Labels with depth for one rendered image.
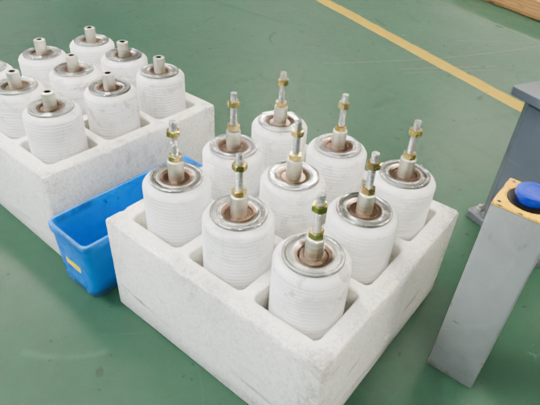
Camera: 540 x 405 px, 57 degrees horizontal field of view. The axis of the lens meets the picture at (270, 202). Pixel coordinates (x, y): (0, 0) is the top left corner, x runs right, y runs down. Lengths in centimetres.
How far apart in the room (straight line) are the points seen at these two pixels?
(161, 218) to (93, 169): 26
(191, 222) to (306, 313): 22
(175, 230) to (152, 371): 22
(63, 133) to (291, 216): 42
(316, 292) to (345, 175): 27
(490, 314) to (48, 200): 70
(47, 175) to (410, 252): 59
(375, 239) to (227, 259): 19
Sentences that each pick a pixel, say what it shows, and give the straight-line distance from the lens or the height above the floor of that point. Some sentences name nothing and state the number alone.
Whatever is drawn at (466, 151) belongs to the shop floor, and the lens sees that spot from 141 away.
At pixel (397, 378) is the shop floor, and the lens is 81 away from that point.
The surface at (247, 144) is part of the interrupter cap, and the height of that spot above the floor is 25.
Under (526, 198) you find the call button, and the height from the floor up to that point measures 33.
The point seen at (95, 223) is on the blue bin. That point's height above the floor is 7.
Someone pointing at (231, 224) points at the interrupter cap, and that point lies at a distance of 62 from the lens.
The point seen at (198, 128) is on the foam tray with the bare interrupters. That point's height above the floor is 14.
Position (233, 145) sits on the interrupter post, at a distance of 77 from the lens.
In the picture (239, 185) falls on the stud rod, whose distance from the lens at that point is 61.
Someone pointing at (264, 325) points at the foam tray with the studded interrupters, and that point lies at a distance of 60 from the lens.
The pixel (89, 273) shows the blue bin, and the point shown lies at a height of 6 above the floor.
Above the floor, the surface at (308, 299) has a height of 23.
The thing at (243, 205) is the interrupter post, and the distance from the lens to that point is 62.
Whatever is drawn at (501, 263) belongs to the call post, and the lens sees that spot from 68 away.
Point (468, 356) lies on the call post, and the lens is 80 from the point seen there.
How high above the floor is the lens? 65
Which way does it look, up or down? 37 degrees down
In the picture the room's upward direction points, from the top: 4 degrees clockwise
